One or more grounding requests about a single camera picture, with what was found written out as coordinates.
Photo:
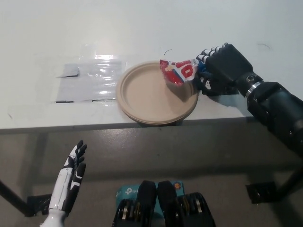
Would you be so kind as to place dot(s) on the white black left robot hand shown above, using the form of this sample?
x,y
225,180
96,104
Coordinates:
x,y
64,186

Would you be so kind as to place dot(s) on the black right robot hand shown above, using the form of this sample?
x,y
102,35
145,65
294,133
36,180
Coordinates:
x,y
227,66

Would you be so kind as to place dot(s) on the red blue sunflower seed bag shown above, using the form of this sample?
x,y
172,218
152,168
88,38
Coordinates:
x,y
180,72

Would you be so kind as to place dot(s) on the beige paper plate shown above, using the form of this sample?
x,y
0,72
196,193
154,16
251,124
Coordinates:
x,y
146,94

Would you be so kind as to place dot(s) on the clear plastic sheet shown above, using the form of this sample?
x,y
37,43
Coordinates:
x,y
90,82

